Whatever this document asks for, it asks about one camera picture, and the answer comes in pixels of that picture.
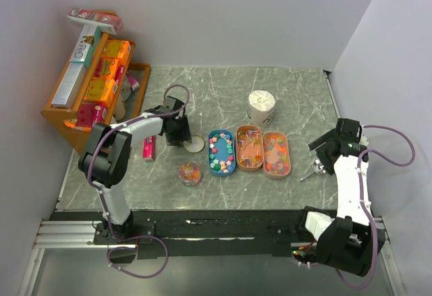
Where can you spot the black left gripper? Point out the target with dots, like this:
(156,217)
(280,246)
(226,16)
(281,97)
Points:
(184,134)

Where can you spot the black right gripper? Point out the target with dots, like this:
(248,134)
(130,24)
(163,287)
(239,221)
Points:
(327,162)

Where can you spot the silver metal scoop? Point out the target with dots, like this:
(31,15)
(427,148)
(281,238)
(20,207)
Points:
(317,168)

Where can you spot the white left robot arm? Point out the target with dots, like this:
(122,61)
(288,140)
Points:
(106,156)

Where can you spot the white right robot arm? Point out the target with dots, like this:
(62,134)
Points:
(349,240)

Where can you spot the blue tray of star candies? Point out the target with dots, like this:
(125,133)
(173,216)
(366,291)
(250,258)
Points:
(221,152)

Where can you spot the gold jar lid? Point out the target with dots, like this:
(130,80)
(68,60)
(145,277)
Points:
(195,144)

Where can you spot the pink toothpaste box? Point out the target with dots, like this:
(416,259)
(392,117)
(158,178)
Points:
(148,151)

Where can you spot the clear glass jar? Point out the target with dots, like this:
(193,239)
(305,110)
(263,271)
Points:
(190,173)

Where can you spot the pink tray of gummy stars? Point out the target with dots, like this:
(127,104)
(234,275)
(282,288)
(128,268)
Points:
(276,163)

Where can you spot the pink tray of lollipops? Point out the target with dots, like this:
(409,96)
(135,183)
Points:
(249,148)

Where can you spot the white pink packet in shelf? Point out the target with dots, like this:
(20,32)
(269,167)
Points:
(130,84)

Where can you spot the wooden shelf rack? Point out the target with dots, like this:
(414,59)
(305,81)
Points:
(63,119)

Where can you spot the orange smiley box lower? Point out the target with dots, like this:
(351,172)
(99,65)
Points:
(101,91)

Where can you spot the orange smiley box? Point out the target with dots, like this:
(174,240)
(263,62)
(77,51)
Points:
(117,49)
(101,91)

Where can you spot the pink smiley box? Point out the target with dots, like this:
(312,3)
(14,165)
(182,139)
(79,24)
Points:
(89,114)

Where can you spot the orange red snack box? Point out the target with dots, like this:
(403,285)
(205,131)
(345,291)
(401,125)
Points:
(107,69)

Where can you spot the orange smiley box top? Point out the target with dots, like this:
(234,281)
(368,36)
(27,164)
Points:
(117,49)

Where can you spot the silver long box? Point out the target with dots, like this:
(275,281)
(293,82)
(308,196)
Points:
(69,86)

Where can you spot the pink box on top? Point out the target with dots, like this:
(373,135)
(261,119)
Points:
(107,22)

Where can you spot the teal white long box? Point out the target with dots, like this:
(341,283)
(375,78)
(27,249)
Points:
(88,41)

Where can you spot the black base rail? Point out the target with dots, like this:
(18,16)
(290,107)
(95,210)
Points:
(212,233)

